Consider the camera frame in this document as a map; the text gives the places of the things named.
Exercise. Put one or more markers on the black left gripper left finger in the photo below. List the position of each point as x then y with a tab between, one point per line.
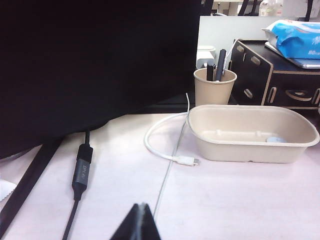
131	225

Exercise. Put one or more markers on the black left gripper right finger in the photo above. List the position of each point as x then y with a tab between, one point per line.
148	225

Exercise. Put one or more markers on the beige paper pulp box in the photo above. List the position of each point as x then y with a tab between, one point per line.
245	152

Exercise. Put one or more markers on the black monitor stand foot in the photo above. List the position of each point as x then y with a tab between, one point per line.
27	182

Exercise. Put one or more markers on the white paper scrap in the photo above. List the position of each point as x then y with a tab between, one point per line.
6	190

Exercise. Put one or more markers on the brown paper cup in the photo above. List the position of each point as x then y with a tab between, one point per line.
215	92

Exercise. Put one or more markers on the small pale blue object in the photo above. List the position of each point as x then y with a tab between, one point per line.
274	140

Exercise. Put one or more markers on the large dark monitor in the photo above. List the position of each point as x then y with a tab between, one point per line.
75	62

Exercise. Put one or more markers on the thick black marker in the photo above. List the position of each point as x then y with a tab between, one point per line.
220	65

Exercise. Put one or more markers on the black wooden desk organizer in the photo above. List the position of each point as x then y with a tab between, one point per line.
252	80

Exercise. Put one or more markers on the silver laptop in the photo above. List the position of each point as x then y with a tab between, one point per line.
305	63

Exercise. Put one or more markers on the blue wet wipes pack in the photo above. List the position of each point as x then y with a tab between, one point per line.
297	37

